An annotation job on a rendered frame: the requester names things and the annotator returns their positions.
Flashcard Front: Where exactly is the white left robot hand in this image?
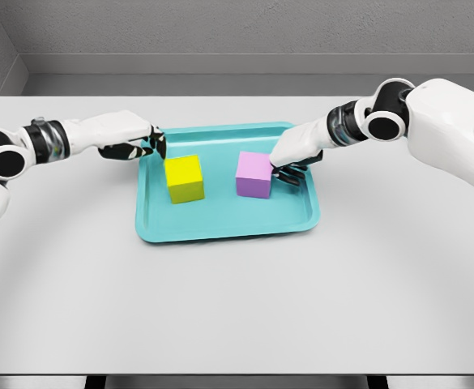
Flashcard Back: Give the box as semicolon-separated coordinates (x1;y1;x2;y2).
79;109;168;160

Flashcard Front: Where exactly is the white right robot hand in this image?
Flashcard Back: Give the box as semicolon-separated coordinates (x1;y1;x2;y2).
269;122;324;187

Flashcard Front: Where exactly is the pink cube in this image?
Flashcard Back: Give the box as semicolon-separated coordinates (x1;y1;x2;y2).
235;151;274;200

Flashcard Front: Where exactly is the yellow cube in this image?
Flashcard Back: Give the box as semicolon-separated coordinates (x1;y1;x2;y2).
163;154;206;205

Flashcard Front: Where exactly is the teal tray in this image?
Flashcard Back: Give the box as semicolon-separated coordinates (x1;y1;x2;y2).
135;121;322;244

